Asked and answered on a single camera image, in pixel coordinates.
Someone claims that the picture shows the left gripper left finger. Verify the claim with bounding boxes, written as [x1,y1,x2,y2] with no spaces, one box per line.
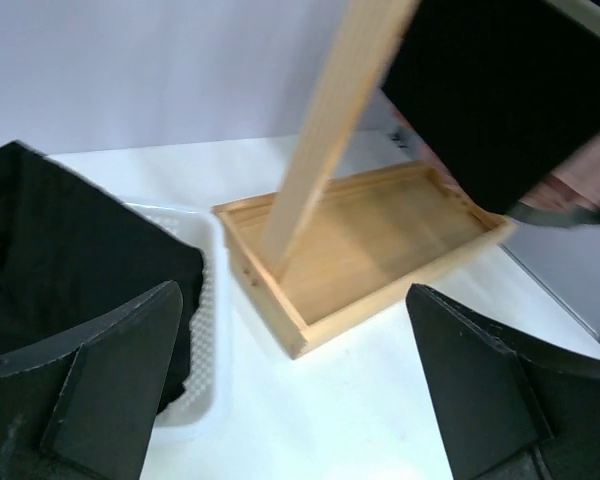
[0,281,183,479]

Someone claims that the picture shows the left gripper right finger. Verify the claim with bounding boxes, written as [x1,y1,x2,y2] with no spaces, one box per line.
[405,284,600,479]

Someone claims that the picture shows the black pleated skirt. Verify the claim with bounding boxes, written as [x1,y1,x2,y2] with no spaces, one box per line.
[0,141,204,405]

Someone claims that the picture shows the white plastic basket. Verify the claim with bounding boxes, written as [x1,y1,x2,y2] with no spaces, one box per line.
[122,198,233,446]

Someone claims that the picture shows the wooden clothes rack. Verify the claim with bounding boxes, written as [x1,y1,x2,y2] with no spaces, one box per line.
[214,1,513,358]

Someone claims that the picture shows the pink hanging garment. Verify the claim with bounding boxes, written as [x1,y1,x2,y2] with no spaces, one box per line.
[393,111,600,212]

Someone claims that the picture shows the black hanging garment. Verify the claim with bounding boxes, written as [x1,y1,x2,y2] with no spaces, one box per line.
[382,1,600,214]

